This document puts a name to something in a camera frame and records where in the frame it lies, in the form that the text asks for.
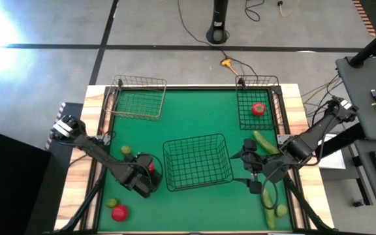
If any yellow power plug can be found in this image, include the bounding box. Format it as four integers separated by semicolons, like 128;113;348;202
221;58;240;76

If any red apple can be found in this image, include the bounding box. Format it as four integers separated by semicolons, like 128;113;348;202
111;204;130;223

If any black pole stand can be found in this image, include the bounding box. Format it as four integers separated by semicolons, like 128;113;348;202
206;0;230;45

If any green table mat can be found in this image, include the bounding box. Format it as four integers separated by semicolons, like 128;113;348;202
98;88;293;232

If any green cucumber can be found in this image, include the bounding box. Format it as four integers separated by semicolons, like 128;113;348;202
264;207;277;230
261;188;274;210
252;130;280;155

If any black slanted pole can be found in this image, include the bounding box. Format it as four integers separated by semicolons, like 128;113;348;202
349;21;376;69

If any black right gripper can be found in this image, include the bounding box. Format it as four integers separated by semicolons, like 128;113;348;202
230;138;274;195

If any white paper sheet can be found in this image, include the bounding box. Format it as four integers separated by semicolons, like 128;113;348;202
318;133;347;170

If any yellow floor cable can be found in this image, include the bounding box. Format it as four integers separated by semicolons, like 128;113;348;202
277;0;302;18

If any black frame strut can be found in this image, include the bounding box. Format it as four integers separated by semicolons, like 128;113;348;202
59;178;107;234
284;178;334;234

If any black cabinet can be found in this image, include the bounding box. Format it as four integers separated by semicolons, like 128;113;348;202
0;126;52;235

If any small black wire basket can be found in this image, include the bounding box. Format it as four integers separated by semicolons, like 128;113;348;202
235;74;285;131

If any gold wire basket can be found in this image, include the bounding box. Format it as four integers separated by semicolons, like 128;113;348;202
102;74;168;122

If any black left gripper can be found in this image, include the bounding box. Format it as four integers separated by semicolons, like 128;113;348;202
124;153;163;199

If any large black wire basket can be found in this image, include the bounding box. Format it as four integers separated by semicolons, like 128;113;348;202
162;133;234;193

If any black floor cable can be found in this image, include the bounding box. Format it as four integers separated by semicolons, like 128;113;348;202
177;0;260;82
244;0;266;22

